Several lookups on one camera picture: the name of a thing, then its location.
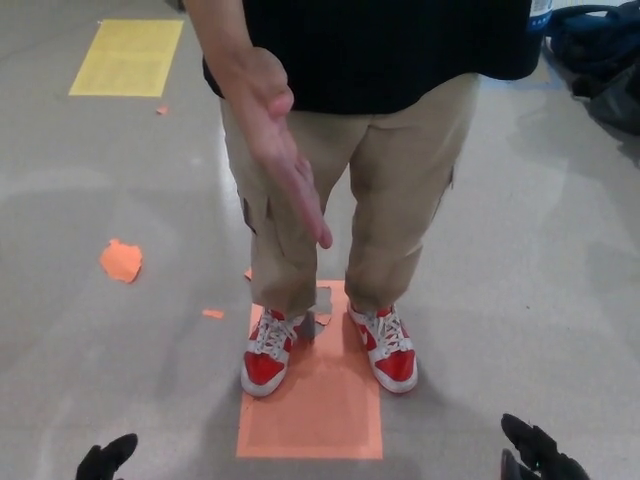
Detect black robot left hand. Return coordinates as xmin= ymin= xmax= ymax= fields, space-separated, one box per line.
xmin=74 ymin=432 xmax=139 ymax=480

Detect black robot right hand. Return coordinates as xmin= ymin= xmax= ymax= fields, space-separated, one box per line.
xmin=499 ymin=412 xmax=592 ymax=480

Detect person's bare right hand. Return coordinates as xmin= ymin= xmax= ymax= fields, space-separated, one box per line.
xmin=218 ymin=45 xmax=334 ymax=250

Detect person's bare right forearm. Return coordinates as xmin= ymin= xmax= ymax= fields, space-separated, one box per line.
xmin=181 ymin=0 xmax=256 ymax=71

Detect person's left red white sneaker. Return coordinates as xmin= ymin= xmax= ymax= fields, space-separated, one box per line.
xmin=347 ymin=301 xmax=419 ymax=395

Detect person's red white sneaker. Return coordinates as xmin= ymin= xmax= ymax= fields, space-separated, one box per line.
xmin=347 ymin=301 xmax=419 ymax=395
xmin=240 ymin=307 xmax=306 ymax=399

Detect person's right red white sneaker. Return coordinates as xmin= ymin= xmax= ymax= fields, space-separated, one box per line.
xmin=240 ymin=307 xmax=306 ymax=399

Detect khaki cargo trousers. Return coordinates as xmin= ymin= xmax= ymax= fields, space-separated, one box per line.
xmin=219 ymin=74 xmax=482 ymax=321

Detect black t-shirt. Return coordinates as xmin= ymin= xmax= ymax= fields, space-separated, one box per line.
xmin=201 ymin=0 xmax=541 ymax=116

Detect yellow paper sheet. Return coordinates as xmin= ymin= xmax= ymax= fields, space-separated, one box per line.
xmin=68 ymin=18 xmax=185 ymax=97

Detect crumpled orange paper piece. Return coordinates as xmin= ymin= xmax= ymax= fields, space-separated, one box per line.
xmin=99 ymin=238 xmax=146 ymax=285

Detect large orange paper sheet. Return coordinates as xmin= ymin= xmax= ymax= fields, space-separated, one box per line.
xmin=235 ymin=279 xmax=385 ymax=460

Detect clear bottle with blue label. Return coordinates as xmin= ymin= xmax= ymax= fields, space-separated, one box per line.
xmin=527 ymin=0 xmax=554 ymax=32

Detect dark blue bag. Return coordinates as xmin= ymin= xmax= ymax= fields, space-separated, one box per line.
xmin=542 ymin=4 xmax=640 ymax=77

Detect black grey bag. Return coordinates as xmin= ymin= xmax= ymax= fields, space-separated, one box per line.
xmin=569 ymin=64 xmax=640 ymax=134

